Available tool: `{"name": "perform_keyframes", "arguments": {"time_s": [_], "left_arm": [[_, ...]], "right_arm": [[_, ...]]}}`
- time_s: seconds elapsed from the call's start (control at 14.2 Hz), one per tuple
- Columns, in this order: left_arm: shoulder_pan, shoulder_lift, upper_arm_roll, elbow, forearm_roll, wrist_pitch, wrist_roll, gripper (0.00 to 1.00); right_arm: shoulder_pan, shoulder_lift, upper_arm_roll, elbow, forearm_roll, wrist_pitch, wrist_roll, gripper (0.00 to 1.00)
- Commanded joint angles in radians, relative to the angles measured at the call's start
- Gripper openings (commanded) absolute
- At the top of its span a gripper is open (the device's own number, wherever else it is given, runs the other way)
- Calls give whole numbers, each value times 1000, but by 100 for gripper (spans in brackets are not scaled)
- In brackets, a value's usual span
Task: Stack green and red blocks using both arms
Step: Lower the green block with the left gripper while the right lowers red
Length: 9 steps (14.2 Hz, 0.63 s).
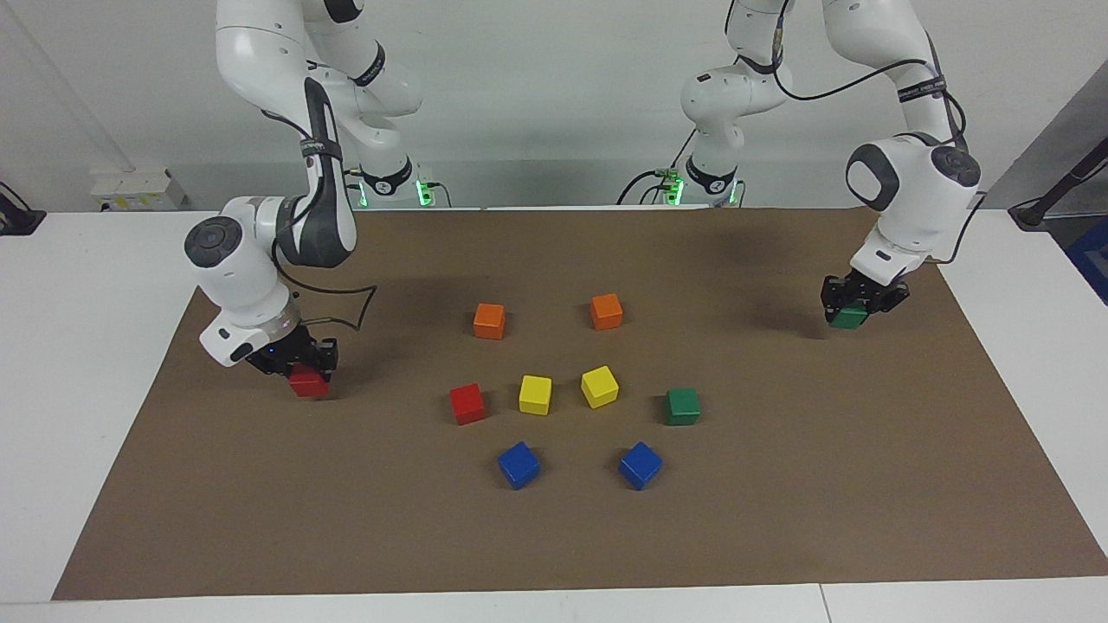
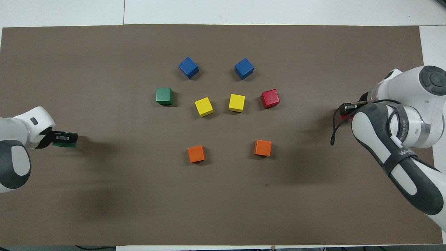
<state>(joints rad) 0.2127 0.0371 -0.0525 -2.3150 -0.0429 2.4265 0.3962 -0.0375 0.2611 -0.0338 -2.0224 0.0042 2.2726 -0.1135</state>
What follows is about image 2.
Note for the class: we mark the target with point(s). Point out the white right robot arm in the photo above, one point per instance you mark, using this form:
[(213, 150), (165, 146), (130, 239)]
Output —
[(411, 125)]

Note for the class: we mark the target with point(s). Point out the red wooden block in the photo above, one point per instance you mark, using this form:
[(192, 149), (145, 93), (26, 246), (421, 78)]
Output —
[(270, 98), (345, 117)]

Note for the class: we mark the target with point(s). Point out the yellow wooden block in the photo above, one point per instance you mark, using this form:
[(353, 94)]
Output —
[(237, 103), (204, 106)]

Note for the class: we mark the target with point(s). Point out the blue wooden block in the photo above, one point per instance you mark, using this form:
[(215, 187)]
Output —
[(244, 68), (188, 67)]

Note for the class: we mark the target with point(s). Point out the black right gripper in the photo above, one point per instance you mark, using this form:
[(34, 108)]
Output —
[(365, 97)]

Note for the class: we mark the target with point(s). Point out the orange wooden block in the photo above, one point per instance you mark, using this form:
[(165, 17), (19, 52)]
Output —
[(263, 147), (196, 153)]

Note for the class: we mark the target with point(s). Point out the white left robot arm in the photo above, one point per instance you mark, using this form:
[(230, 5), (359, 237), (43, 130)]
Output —
[(15, 164)]

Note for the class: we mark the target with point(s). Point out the brown table mat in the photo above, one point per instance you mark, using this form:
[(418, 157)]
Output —
[(223, 195)]

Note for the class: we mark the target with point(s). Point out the green wooden block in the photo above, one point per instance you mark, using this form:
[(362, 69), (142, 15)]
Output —
[(164, 96), (66, 144)]

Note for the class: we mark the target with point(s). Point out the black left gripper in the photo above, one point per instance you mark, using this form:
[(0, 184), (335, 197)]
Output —
[(45, 137)]

